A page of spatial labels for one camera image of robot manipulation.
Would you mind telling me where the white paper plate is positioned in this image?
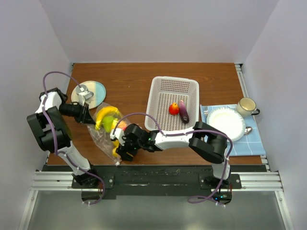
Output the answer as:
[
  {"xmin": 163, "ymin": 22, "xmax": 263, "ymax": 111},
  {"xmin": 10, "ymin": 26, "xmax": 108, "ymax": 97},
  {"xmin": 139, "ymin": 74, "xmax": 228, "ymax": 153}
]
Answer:
[{"xmin": 206, "ymin": 107, "xmax": 246, "ymax": 141}]

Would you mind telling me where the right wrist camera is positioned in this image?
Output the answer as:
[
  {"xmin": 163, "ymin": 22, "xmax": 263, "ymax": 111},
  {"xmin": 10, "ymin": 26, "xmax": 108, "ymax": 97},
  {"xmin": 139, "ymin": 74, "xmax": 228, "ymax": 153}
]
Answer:
[{"xmin": 110, "ymin": 128, "xmax": 125, "ymax": 146}]

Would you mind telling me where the yellow fake lemon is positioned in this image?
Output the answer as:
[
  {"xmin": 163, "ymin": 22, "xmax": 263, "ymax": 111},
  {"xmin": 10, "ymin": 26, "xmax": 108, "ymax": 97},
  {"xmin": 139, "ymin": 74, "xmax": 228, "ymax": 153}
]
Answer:
[{"xmin": 112, "ymin": 140, "xmax": 120, "ymax": 158}]

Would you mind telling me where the white plastic basket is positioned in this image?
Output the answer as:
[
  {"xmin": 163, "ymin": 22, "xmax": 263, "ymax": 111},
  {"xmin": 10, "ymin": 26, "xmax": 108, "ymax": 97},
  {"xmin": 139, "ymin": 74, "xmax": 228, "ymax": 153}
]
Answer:
[{"xmin": 146, "ymin": 76, "xmax": 200, "ymax": 131}]

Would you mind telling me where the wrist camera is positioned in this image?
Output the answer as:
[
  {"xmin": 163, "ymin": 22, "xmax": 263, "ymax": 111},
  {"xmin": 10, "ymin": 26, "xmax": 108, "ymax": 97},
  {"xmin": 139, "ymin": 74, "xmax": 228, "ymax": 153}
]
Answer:
[
  {"xmin": 75, "ymin": 84, "xmax": 94, "ymax": 105},
  {"xmin": 110, "ymin": 128, "xmax": 125, "ymax": 146}
]

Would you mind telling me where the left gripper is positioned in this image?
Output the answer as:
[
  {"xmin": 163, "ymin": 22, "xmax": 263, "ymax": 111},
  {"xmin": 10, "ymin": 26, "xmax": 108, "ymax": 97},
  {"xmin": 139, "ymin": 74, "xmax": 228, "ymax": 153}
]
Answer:
[{"xmin": 59, "ymin": 101, "xmax": 96, "ymax": 125}]

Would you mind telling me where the blue checked cloth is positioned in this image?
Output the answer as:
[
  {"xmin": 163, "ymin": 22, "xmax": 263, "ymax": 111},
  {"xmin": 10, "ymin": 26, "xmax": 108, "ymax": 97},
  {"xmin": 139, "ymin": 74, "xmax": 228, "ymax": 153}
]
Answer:
[{"xmin": 200, "ymin": 104, "xmax": 266, "ymax": 156}]

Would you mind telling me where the purple cable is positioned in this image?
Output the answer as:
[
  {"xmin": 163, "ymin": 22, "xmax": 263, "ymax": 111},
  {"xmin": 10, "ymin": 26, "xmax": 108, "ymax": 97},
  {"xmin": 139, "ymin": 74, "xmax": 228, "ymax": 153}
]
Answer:
[
  {"xmin": 112, "ymin": 112, "xmax": 234, "ymax": 204},
  {"xmin": 42, "ymin": 71, "xmax": 106, "ymax": 204}
]

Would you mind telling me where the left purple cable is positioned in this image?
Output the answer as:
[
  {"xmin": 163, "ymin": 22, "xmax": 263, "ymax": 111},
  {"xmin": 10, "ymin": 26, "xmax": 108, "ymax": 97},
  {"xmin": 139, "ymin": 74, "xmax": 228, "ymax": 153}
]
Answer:
[{"xmin": 42, "ymin": 71, "xmax": 106, "ymax": 204}]

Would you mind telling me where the metal fork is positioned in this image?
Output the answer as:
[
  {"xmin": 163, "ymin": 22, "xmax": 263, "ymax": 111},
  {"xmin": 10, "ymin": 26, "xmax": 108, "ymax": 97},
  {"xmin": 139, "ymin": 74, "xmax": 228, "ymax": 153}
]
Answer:
[{"xmin": 203, "ymin": 106, "xmax": 209, "ymax": 122}]

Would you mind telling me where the red orange fake peach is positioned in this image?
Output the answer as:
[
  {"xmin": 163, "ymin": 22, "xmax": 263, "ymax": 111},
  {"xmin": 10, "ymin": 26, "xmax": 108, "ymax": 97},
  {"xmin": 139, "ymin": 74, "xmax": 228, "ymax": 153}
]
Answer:
[{"xmin": 118, "ymin": 120, "xmax": 128, "ymax": 130}]

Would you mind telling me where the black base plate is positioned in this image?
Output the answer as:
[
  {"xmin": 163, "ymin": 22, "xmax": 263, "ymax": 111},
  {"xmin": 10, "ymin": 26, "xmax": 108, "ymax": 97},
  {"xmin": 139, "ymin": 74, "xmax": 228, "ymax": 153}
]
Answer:
[{"xmin": 72, "ymin": 166, "xmax": 242, "ymax": 205}]

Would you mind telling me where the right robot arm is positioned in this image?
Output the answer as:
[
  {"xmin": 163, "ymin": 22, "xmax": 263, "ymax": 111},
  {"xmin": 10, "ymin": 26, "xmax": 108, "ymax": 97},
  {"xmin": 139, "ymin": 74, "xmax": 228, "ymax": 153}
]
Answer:
[{"xmin": 110, "ymin": 122, "xmax": 233, "ymax": 188}]

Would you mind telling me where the cream and blue plate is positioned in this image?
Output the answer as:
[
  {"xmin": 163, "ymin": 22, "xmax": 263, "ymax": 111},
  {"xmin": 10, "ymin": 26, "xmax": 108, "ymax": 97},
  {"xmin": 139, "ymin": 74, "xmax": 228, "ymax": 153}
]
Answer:
[{"xmin": 71, "ymin": 80, "xmax": 106, "ymax": 109}]

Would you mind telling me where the yellow fake banana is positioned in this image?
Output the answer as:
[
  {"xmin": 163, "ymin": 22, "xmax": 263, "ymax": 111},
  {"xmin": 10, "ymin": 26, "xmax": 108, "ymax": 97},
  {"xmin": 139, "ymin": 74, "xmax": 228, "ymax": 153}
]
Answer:
[{"xmin": 95, "ymin": 105, "xmax": 119, "ymax": 130}]

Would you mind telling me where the aluminium frame rail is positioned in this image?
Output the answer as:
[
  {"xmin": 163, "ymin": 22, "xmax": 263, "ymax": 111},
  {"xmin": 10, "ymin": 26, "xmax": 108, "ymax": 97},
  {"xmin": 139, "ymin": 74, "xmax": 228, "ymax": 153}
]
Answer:
[{"xmin": 20, "ymin": 63, "xmax": 293, "ymax": 230}]

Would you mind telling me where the grey mug on plate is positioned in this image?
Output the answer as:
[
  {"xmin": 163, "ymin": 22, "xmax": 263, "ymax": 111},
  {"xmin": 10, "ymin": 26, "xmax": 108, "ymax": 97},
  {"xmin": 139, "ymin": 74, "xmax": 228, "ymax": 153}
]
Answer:
[{"xmin": 75, "ymin": 84, "xmax": 89, "ymax": 98}]

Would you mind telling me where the cream enamel mug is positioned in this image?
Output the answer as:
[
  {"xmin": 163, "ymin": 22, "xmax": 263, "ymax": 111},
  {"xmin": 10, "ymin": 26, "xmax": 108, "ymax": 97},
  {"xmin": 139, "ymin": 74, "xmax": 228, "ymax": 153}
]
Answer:
[{"xmin": 236, "ymin": 97, "xmax": 260, "ymax": 118}]

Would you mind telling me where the red fake apple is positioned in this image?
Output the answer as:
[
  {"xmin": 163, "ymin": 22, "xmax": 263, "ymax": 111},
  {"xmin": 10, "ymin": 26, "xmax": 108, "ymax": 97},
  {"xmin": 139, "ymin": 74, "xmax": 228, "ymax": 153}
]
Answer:
[{"xmin": 168, "ymin": 103, "xmax": 179, "ymax": 115}]

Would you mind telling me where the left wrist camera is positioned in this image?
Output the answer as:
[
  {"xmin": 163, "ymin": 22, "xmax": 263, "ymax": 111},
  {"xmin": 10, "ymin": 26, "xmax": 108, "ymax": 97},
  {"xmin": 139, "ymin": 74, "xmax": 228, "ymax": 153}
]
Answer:
[{"xmin": 75, "ymin": 84, "xmax": 94, "ymax": 105}]

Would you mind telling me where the purple fake eggplant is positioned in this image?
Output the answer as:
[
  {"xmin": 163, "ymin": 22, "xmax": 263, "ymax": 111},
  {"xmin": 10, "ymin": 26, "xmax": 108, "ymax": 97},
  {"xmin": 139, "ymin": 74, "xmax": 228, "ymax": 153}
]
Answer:
[{"xmin": 178, "ymin": 100, "xmax": 189, "ymax": 124}]

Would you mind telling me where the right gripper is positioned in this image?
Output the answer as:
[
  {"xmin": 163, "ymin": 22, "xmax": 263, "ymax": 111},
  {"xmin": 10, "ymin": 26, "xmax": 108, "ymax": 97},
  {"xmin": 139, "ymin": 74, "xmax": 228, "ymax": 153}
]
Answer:
[{"xmin": 116, "ymin": 134, "xmax": 143, "ymax": 161}]

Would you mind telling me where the green fake pear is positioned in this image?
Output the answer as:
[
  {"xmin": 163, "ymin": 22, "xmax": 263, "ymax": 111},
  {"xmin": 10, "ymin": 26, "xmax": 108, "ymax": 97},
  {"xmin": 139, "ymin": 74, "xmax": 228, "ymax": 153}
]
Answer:
[{"xmin": 102, "ymin": 115, "xmax": 118, "ymax": 133}]

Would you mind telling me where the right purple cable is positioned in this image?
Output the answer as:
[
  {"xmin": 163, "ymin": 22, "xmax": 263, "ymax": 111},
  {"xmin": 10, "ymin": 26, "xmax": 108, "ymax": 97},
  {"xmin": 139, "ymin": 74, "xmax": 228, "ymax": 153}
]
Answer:
[{"xmin": 112, "ymin": 112, "xmax": 234, "ymax": 204}]

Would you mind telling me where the clear zip top bag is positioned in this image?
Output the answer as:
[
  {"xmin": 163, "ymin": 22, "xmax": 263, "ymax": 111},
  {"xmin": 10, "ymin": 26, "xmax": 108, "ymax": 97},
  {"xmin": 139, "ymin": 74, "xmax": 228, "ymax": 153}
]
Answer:
[{"xmin": 87, "ymin": 102, "xmax": 123, "ymax": 166}]

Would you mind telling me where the metal spoon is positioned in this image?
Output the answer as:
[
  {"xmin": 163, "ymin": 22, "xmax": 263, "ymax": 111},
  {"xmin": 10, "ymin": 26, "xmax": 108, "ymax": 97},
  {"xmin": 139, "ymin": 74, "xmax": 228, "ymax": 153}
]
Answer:
[{"xmin": 244, "ymin": 126, "xmax": 253, "ymax": 135}]

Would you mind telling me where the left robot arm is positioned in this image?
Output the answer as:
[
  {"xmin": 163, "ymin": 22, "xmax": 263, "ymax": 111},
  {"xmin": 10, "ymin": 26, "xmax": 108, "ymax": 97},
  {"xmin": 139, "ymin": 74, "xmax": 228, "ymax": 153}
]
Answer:
[{"xmin": 26, "ymin": 88, "xmax": 99, "ymax": 188}]

